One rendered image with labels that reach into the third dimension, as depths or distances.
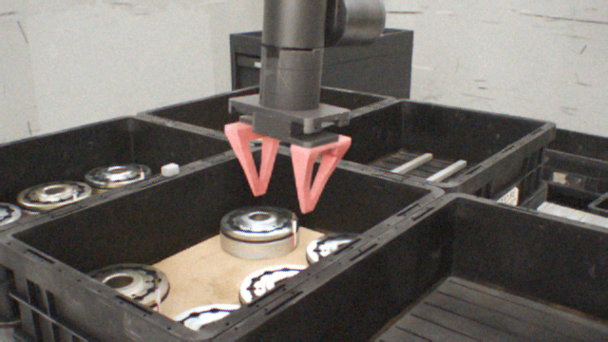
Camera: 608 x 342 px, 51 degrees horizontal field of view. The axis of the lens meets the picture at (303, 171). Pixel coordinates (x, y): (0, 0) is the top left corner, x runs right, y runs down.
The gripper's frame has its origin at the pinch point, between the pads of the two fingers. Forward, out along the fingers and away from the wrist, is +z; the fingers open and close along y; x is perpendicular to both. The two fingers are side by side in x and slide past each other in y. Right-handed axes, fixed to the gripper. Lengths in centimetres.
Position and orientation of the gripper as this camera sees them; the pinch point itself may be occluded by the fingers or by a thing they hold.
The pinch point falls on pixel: (283, 195)
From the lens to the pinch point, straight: 62.5
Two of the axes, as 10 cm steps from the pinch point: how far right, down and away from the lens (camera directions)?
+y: -7.7, -2.4, 5.9
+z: -0.7, 9.5, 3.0
